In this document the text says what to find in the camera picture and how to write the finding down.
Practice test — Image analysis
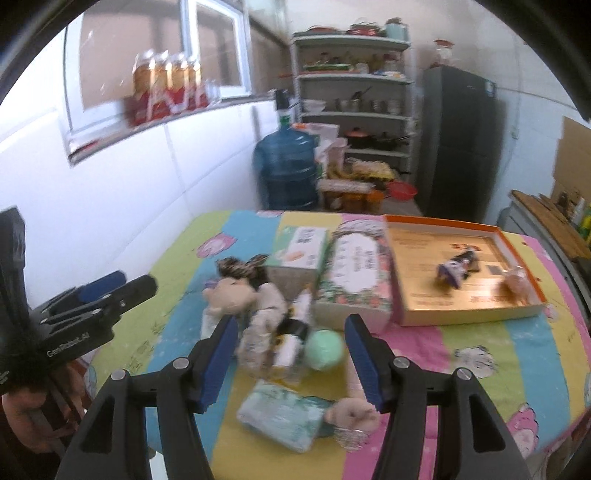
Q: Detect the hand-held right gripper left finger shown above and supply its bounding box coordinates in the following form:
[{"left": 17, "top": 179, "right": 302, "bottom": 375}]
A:
[{"left": 55, "top": 315, "right": 241, "bottom": 480}]

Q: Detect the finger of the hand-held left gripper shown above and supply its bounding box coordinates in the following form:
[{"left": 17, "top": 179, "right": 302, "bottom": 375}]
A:
[
  {"left": 39, "top": 275, "right": 158, "bottom": 329},
  {"left": 30, "top": 271, "right": 126, "bottom": 319}
]

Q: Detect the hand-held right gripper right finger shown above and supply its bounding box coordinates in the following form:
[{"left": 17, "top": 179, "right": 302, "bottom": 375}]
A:
[{"left": 344, "top": 314, "right": 532, "bottom": 480}]

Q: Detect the pink plush toy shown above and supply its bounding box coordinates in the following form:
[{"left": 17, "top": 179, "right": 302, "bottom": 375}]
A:
[{"left": 323, "top": 369, "right": 382, "bottom": 450}]

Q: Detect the grey white plush toy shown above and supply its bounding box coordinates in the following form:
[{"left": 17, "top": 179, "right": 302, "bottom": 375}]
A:
[{"left": 240, "top": 281, "right": 289, "bottom": 374}]

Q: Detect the yellow white packet black band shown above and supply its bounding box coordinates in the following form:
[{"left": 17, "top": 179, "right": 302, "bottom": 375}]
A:
[{"left": 272, "top": 288, "right": 315, "bottom": 370}]

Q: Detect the patterned brown snack packet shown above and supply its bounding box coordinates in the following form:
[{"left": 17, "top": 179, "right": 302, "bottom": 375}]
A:
[{"left": 201, "top": 254, "right": 278, "bottom": 342}]

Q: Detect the orange shallow box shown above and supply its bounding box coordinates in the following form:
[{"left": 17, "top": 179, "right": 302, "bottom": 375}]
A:
[{"left": 385, "top": 215, "right": 548, "bottom": 326}]

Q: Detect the person's left hand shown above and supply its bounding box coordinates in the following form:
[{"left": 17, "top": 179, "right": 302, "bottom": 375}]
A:
[{"left": 0, "top": 362, "right": 88, "bottom": 453}]

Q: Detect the green ball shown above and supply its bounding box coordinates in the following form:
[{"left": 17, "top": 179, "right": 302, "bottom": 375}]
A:
[{"left": 305, "top": 330, "right": 346, "bottom": 371}]

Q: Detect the white packet beside tray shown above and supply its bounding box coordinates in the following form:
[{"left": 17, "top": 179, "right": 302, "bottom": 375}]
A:
[{"left": 314, "top": 217, "right": 395, "bottom": 334}]

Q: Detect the striped cartoon blanket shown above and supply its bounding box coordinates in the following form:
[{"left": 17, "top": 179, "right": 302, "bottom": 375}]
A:
[{"left": 88, "top": 210, "right": 591, "bottom": 480}]

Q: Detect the green tissue box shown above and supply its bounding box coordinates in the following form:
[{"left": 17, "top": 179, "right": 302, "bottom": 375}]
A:
[{"left": 265, "top": 225, "right": 329, "bottom": 301}]

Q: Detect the red basin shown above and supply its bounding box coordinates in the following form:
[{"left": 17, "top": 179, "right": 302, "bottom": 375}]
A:
[{"left": 385, "top": 181, "right": 419, "bottom": 202}]

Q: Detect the blue water jug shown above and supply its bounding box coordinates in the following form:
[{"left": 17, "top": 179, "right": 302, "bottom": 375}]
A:
[{"left": 253, "top": 122, "right": 320, "bottom": 210}]

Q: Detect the yellow noodle bag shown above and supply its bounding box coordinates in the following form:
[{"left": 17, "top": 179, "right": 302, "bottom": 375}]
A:
[{"left": 346, "top": 158, "right": 398, "bottom": 182}]

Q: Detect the white bag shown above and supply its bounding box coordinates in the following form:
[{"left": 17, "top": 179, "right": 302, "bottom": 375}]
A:
[{"left": 316, "top": 136, "right": 349, "bottom": 178}]

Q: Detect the black pan with red lid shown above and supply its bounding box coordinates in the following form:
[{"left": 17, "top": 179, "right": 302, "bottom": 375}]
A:
[{"left": 346, "top": 128, "right": 409, "bottom": 149}]

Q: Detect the wooden board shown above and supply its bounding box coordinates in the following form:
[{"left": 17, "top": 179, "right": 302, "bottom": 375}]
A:
[{"left": 510, "top": 189, "right": 591, "bottom": 261}]

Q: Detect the black topped bottle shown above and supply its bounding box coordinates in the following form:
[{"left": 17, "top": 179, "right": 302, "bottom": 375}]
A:
[{"left": 274, "top": 89, "right": 294, "bottom": 130}]

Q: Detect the dark refrigerator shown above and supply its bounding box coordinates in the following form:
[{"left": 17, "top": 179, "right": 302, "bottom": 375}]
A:
[{"left": 418, "top": 65, "right": 506, "bottom": 220}]

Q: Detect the white shelf rack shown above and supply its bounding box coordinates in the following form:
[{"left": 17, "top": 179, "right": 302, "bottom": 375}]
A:
[{"left": 290, "top": 33, "right": 414, "bottom": 185}]

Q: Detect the white framed window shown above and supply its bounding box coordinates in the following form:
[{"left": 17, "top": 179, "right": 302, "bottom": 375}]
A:
[{"left": 62, "top": 0, "right": 252, "bottom": 139}]

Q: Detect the cardboard sheet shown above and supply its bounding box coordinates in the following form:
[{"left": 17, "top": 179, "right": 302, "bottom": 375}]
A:
[{"left": 551, "top": 115, "right": 591, "bottom": 199}]

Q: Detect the jar on refrigerator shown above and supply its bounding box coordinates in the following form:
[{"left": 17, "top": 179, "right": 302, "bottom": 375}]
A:
[{"left": 433, "top": 39, "right": 455, "bottom": 70}]

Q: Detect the red pot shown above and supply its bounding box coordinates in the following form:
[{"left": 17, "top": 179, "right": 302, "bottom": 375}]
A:
[{"left": 346, "top": 21, "right": 382, "bottom": 37}]

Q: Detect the teal pot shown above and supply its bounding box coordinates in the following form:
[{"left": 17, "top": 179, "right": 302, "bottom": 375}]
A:
[{"left": 385, "top": 18, "right": 411, "bottom": 41}]

